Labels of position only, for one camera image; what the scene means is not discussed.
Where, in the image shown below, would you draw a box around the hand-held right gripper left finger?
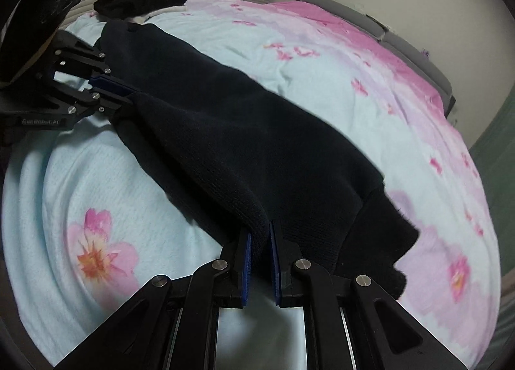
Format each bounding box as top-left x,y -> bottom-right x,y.
52,230 -> 254,370

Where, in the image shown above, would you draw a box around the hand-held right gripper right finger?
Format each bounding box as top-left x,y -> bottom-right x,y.
269,219 -> 467,370

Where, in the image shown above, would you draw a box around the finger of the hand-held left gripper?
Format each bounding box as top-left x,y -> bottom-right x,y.
39,79 -> 134,116
53,29 -> 134,96

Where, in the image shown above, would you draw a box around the black pants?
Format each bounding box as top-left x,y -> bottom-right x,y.
98,20 -> 421,300

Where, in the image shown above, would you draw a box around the pink floral blanket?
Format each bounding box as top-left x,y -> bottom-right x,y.
2,0 -> 503,370

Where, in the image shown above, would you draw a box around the grey headboard cushion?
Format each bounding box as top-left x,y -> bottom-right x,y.
298,0 -> 388,38
380,30 -> 456,115

